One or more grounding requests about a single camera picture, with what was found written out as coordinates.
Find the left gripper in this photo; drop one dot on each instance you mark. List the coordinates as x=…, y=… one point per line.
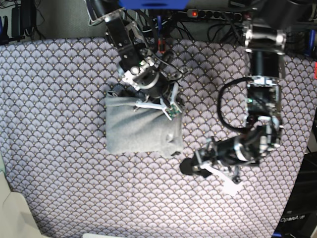
x=226, y=156

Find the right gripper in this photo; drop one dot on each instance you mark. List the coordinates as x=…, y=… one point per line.
x=153, y=84

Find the grey T-shirt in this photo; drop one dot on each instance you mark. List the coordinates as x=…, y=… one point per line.
x=141, y=130

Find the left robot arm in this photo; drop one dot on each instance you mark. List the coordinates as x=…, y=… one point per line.
x=265, y=37

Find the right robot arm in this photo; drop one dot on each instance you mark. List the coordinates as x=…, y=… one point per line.
x=137, y=66

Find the red black table clamp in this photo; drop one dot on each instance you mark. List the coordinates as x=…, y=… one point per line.
x=161, y=42

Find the patterned fan-print tablecloth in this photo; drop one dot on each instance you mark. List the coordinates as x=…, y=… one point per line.
x=53, y=144

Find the black OpenArm box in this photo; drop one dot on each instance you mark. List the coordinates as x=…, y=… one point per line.
x=299, y=219

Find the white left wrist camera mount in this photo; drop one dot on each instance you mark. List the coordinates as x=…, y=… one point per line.
x=232, y=183

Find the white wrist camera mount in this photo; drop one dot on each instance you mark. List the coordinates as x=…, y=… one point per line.
x=232, y=183
x=163, y=104

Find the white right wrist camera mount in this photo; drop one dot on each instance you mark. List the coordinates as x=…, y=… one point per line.
x=163, y=104

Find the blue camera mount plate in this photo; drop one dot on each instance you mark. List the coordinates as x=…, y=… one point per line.
x=153, y=4

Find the black power strip red switch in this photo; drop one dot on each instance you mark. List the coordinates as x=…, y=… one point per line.
x=213, y=15

